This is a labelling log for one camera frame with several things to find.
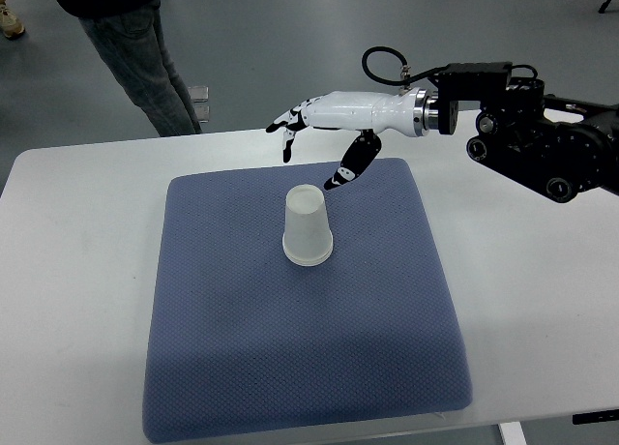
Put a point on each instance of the lower clear floor plate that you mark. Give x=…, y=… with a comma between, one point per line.
x=202, y=112

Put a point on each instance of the clear floor plate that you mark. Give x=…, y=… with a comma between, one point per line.
x=202, y=112
x=199, y=94

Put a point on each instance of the blue quilted cushion mat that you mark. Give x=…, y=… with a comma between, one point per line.
x=243, y=340

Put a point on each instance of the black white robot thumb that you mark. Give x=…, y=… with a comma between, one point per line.
x=357, y=158

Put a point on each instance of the white paper cup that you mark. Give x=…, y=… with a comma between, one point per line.
x=306, y=226
x=308, y=260

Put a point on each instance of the black tripod leg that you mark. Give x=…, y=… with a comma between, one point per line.
x=604, y=6

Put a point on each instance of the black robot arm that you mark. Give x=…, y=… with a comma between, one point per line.
x=551, y=146

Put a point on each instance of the black table control panel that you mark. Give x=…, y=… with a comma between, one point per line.
x=595, y=417

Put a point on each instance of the white paper cup on mat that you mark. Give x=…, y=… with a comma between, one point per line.
x=308, y=260

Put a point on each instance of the person in grey jeans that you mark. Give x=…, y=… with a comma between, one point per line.
x=128, y=36

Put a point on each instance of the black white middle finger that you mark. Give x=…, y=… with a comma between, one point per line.
x=292, y=120

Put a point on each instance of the tan sneaker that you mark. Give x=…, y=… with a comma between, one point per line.
x=11, y=26

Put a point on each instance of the white table leg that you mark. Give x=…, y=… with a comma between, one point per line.
x=512, y=433

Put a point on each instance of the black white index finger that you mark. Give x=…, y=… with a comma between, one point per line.
x=289, y=134

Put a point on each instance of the upper clear floor plate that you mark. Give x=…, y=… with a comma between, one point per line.
x=199, y=94

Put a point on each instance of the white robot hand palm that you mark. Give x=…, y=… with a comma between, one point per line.
x=412, y=114

